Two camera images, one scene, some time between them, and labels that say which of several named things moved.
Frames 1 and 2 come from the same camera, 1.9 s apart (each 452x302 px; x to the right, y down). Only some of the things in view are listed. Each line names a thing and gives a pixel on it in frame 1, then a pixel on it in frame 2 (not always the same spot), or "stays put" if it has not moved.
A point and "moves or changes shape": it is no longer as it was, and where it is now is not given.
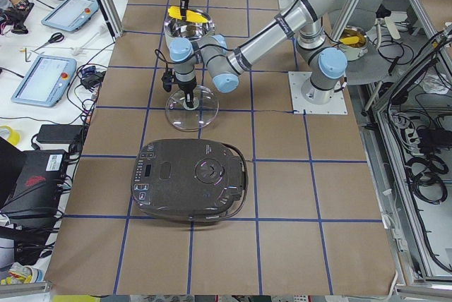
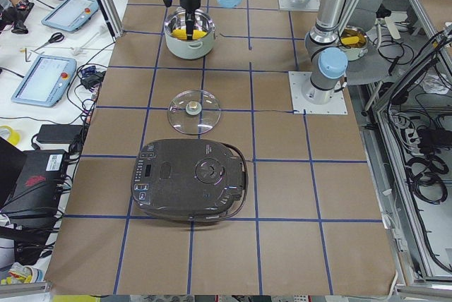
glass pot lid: [204, 112] moves or changes shape
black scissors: [54, 37] stays put
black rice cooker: [188, 180] stays put
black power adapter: [58, 134] stays put
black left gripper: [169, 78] → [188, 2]
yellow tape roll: [14, 137] stays put
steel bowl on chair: [354, 41] stays put
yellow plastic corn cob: [192, 16] → [181, 34]
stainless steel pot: [176, 28] stays put
